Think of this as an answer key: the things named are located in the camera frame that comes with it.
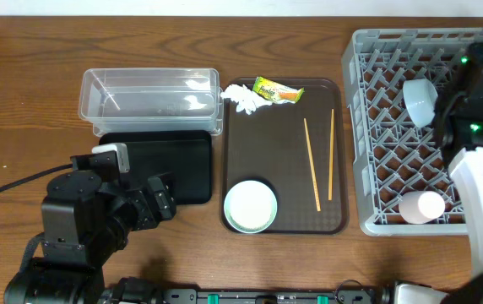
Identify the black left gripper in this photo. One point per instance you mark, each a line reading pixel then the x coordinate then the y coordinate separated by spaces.
pixel 150 217

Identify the wooden chopstick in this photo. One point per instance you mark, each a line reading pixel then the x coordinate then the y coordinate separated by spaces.
pixel 312 168
pixel 331 158

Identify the pink white cup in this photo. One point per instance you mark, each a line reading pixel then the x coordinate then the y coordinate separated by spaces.
pixel 421 207

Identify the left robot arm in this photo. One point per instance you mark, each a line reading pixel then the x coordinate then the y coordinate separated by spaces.
pixel 87 216

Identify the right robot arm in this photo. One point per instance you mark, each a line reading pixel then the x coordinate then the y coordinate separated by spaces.
pixel 458 133

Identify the grey dishwasher rack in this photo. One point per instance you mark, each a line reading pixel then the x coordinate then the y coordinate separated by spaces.
pixel 392 156

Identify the black plastic bin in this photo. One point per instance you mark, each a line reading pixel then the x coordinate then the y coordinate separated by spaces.
pixel 185 158

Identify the pale green bowl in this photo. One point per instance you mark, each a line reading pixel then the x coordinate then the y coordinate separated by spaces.
pixel 250 207

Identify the clear plastic bin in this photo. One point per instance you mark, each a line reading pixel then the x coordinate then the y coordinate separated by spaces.
pixel 127 100

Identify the crumpled white tissue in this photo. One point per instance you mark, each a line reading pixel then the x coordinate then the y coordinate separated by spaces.
pixel 245 99

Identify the dark brown serving tray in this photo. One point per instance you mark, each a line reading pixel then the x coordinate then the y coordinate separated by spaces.
pixel 270 146

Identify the yellow green snack wrapper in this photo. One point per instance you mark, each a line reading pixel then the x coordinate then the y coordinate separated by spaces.
pixel 275 92

